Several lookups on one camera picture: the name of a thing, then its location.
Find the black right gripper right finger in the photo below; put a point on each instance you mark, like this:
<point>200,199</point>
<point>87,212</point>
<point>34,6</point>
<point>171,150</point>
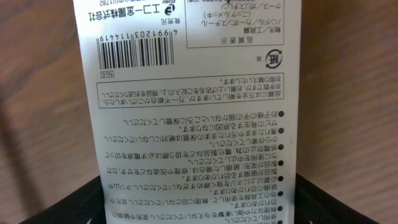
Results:
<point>314,205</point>

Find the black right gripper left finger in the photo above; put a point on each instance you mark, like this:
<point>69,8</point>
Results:
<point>85,205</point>

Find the white blue tool box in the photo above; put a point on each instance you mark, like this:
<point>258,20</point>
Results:
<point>194,108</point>

